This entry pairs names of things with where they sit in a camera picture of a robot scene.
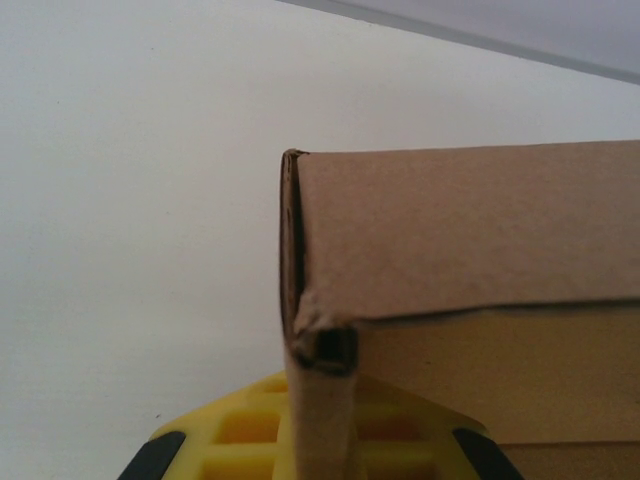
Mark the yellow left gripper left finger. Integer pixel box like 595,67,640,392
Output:
117,372,296,480

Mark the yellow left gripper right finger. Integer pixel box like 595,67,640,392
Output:
349,377,526,480

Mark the brown cardboard box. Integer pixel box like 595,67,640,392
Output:
277,139,640,480

